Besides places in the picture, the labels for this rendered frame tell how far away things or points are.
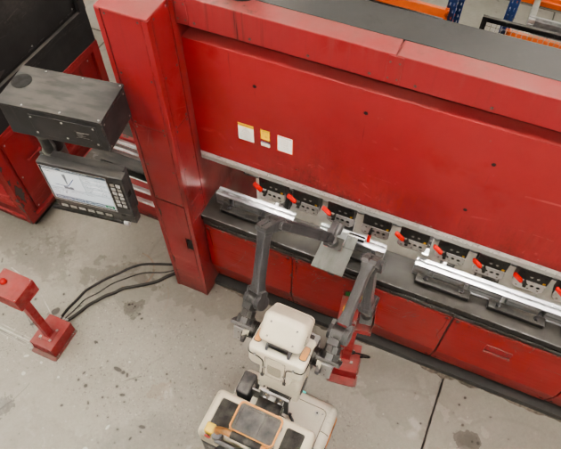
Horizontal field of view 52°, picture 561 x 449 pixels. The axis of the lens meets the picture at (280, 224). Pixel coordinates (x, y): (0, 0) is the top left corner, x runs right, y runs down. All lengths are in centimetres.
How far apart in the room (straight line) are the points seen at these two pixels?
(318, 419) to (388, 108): 191
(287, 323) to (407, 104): 105
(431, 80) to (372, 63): 23
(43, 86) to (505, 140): 196
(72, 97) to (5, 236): 236
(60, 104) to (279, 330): 135
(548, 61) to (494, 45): 20
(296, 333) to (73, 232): 259
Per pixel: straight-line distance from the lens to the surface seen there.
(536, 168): 250
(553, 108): 227
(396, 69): 228
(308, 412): 356
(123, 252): 450
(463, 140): 246
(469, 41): 237
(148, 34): 246
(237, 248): 362
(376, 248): 326
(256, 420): 289
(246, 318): 272
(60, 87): 277
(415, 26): 239
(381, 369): 399
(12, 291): 360
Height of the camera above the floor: 369
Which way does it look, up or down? 55 degrees down
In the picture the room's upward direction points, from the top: straight up
